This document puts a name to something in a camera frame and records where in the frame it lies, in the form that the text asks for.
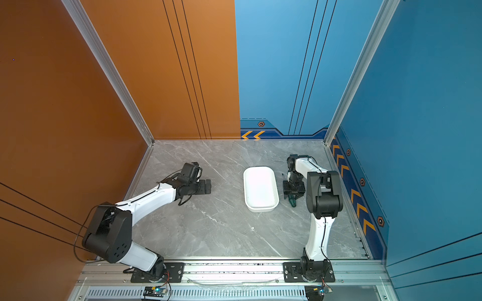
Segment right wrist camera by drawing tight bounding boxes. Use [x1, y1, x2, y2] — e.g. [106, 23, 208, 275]
[287, 154, 299, 173]

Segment aluminium front rail frame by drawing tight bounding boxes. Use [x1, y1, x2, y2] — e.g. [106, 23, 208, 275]
[69, 257, 398, 300]

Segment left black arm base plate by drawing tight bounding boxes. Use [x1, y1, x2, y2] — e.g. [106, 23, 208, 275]
[131, 262, 185, 284]

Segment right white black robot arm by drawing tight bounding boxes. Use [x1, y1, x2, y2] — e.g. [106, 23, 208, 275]
[283, 154, 343, 283]

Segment green circuit board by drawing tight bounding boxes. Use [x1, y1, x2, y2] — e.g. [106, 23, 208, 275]
[143, 286, 169, 300]
[305, 286, 330, 301]

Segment right green circuit board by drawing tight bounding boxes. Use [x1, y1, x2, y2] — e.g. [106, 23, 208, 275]
[305, 286, 330, 301]

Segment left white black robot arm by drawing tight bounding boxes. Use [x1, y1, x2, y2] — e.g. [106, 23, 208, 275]
[82, 179, 212, 282]

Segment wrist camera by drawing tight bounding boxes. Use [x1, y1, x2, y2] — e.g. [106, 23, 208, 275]
[178, 162, 202, 183]
[287, 154, 299, 173]

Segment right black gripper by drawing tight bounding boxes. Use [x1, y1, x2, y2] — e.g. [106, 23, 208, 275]
[282, 174, 305, 198]

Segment left green circuit board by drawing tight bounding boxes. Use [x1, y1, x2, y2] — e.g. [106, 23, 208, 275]
[143, 286, 169, 300]

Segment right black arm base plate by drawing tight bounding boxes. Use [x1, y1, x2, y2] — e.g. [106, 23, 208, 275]
[282, 260, 336, 283]

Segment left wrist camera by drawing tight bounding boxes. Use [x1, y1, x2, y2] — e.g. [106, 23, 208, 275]
[178, 162, 202, 183]

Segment white rectangular plastic bin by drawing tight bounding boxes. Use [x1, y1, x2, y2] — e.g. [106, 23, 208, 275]
[243, 166, 279, 213]

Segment green black handled screwdriver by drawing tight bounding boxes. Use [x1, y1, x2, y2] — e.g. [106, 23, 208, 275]
[284, 173, 296, 208]

